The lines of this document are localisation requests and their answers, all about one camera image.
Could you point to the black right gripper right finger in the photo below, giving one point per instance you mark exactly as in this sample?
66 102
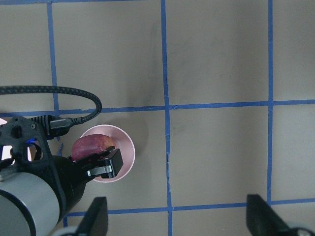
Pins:
261 220

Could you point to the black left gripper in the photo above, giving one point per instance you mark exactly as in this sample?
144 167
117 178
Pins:
31 156

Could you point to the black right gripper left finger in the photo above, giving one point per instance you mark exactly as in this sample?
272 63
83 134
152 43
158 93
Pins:
95 221

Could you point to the red apple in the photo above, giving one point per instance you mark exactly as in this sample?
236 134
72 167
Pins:
91 144

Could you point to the small pink bowl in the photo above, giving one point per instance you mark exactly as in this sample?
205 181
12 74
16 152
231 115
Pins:
123 141

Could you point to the pink plate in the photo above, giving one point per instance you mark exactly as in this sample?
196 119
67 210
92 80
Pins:
2 121

